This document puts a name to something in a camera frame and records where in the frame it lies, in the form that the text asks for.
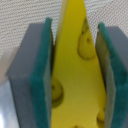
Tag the gripper grey green padded right finger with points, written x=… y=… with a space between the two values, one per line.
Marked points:
x=112 y=51

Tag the gripper grey green padded left finger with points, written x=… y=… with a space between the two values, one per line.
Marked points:
x=30 y=76

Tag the yellow toy cheese wedge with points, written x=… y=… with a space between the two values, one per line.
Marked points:
x=78 y=90

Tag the beige woven placemat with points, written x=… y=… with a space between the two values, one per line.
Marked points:
x=15 y=15

